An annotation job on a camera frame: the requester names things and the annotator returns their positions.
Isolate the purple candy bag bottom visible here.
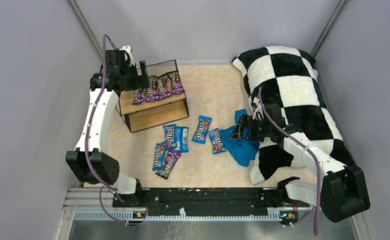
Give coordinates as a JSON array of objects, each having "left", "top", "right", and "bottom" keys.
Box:
[{"left": 132, "top": 89, "right": 145, "bottom": 105}]

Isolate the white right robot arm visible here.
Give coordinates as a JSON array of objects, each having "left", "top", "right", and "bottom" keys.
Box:
[{"left": 230, "top": 103, "right": 371, "bottom": 223}]

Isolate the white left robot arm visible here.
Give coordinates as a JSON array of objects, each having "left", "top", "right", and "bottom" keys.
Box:
[{"left": 65, "top": 45, "right": 148, "bottom": 202}]

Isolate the blue candy bag left upper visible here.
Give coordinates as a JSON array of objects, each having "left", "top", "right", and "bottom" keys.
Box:
[{"left": 163, "top": 124, "right": 177, "bottom": 150}]

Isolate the blue candy bag back side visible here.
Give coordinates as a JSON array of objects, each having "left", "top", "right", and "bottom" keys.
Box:
[{"left": 175, "top": 126, "right": 189, "bottom": 153}]

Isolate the blue candy bag leftmost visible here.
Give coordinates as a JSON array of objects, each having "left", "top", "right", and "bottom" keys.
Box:
[{"left": 152, "top": 141, "right": 167, "bottom": 171}]

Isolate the blue cloth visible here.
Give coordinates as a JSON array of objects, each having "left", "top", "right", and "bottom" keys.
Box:
[{"left": 219, "top": 125, "right": 259, "bottom": 167}]

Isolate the black white checkered pillow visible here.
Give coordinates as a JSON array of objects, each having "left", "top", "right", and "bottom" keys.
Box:
[{"left": 231, "top": 46, "right": 355, "bottom": 166}]

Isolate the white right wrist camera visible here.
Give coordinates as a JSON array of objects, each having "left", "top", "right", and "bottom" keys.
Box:
[{"left": 250, "top": 97, "right": 264, "bottom": 121}]

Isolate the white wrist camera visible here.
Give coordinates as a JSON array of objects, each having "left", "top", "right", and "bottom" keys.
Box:
[
  {"left": 250, "top": 97, "right": 264, "bottom": 121},
  {"left": 119, "top": 45, "right": 136, "bottom": 66}
]

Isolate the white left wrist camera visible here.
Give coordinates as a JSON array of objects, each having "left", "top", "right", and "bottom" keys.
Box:
[{"left": 119, "top": 45, "right": 136, "bottom": 66}]

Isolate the wood and wire shelf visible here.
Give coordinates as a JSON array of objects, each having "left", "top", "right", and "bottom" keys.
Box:
[{"left": 109, "top": 59, "right": 190, "bottom": 134}]

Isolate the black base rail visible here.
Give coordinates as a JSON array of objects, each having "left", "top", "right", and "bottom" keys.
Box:
[{"left": 112, "top": 187, "right": 295, "bottom": 217}]

